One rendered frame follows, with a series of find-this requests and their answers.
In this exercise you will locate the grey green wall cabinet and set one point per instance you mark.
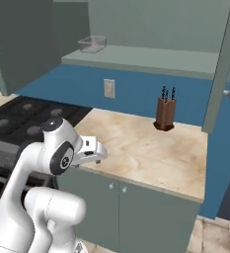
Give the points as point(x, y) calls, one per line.
point(146, 36)

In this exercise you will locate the clear plastic tupperware container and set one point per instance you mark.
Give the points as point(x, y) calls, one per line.
point(92, 44)

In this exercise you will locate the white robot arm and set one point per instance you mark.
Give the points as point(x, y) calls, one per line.
point(27, 184)

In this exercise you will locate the small silver cupboard knob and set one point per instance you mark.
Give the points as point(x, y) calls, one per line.
point(123, 189)
point(111, 186)

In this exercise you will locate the brown wooden knife block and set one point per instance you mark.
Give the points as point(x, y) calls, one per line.
point(165, 114)

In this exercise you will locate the grey green cabinet door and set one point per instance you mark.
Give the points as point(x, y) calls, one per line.
point(24, 42)
point(222, 66)

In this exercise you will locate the black gas hob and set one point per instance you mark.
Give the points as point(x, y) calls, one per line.
point(31, 115)

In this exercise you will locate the beige wall socket plate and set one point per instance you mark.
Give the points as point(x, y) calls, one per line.
point(109, 88)

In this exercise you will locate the grey green base cupboard door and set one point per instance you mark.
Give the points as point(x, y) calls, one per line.
point(90, 204)
point(156, 220)

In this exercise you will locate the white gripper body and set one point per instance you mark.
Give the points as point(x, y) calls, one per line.
point(92, 154)

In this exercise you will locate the black oven front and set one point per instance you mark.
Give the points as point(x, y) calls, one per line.
point(8, 168)

